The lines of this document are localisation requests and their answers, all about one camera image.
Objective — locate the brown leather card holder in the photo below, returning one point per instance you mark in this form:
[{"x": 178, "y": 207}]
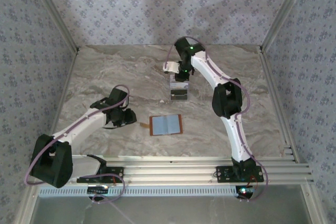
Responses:
[{"x": 165, "y": 125}]

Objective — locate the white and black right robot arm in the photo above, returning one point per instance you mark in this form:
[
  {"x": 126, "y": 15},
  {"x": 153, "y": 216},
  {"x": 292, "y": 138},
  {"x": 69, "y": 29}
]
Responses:
[{"x": 236, "y": 134}]

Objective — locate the aluminium side rail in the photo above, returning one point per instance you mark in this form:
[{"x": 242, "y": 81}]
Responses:
[
  {"x": 62, "y": 98},
  {"x": 274, "y": 98}
]

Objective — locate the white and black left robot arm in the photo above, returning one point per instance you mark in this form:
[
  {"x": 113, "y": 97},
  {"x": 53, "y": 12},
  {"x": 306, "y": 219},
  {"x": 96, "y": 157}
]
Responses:
[{"x": 50, "y": 166}]

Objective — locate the grey metal sheet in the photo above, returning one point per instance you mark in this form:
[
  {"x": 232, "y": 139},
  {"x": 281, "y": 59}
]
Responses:
[{"x": 183, "y": 212}]

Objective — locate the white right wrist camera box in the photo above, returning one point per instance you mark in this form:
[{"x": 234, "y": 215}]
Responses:
[{"x": 170, "y": 66}]

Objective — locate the aluminium frame leg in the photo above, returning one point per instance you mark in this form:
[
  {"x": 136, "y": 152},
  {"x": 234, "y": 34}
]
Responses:
[
  {"x": 27, "y": 205},
  {"x": 312, "y": 205}
]

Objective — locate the aluminium extrusion base frame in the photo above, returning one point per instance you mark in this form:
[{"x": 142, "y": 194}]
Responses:
[{"x": 170, "y": 171}]

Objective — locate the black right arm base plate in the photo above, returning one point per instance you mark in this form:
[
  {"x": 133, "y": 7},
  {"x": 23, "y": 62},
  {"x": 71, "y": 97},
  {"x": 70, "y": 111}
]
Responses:
[{"x": 223, "y": 174}]

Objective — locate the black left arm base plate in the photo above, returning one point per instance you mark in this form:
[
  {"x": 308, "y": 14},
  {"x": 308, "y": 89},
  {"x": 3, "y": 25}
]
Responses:
[{"x": 118, "y": 172}]

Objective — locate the aluminium corner post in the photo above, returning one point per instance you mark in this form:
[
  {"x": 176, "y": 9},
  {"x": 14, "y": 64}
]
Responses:
[
  {"x": 285, "y": 11},
  {"x": 53, "y": 11}
]

